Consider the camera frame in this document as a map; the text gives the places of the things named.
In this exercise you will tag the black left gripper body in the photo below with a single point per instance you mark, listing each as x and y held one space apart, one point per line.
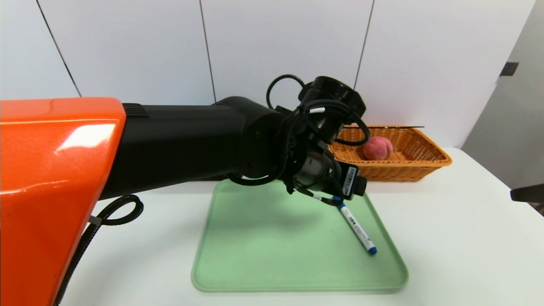
352 182

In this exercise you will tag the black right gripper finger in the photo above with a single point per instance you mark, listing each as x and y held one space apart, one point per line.
529 193

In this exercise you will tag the pink peach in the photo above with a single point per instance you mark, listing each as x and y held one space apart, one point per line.
378 148

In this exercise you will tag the white marker with blue cap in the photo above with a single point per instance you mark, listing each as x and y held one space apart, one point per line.
359 231

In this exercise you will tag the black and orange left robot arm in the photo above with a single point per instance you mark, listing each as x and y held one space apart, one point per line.
170 140

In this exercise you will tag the orange wicker basket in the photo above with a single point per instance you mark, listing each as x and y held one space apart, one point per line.
408 168

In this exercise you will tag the thin black zip tie tail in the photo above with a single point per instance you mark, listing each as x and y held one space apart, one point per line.
399 126

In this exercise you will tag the green plastic tray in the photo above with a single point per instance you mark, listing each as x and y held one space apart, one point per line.
276 255

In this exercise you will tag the dark wall bracket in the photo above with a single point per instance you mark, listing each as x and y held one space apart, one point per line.
508 69

